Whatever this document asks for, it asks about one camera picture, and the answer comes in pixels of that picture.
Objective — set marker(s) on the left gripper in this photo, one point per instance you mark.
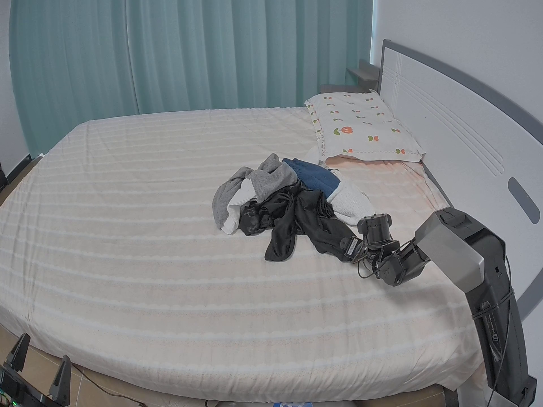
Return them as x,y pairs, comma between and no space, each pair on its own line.
21,392

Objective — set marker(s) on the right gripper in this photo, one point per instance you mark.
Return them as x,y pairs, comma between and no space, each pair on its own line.
352,248

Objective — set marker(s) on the black T-shirt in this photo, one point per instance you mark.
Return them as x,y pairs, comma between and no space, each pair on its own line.
309,223

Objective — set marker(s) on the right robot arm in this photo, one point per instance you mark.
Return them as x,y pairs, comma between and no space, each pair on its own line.
462,248

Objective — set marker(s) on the pile of clothes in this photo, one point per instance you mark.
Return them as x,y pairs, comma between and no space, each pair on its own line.
263,180

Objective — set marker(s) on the bed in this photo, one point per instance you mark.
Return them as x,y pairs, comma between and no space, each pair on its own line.
148,227

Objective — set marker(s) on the white printed pillow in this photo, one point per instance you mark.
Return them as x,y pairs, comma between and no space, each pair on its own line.
360,125

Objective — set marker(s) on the grey bedside table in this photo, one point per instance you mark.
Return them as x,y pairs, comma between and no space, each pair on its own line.
360,74

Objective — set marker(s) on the blue-green curtain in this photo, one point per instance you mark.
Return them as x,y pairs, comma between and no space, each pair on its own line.
254,36
76,57

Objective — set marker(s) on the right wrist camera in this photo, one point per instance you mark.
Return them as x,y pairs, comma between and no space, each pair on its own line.
375,227

